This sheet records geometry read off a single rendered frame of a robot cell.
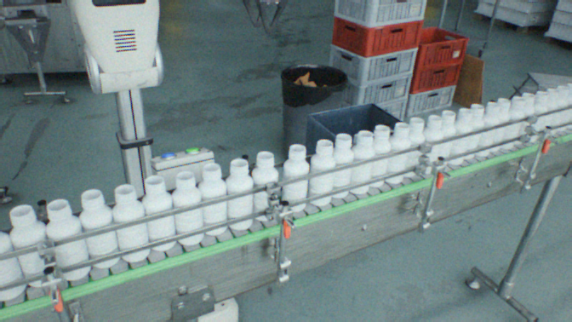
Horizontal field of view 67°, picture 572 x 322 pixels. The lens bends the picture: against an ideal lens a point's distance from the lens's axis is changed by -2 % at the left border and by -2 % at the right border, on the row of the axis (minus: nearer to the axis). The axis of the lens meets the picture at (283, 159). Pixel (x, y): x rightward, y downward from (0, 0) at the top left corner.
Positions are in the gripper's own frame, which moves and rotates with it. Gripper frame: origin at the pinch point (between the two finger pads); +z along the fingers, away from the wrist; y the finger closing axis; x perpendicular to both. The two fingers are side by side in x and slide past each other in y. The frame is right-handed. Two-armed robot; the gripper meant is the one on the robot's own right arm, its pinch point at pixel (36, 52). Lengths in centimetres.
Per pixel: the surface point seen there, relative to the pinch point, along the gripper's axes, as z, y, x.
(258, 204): 34, 17, 38
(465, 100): 133, -165, 347
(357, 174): 33, 18, 65
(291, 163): 26, 16, 46
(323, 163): 27, 18, 54
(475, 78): 107, -158, 342
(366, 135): 24, 15, 68
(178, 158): 27.5, 1.8, 24.0
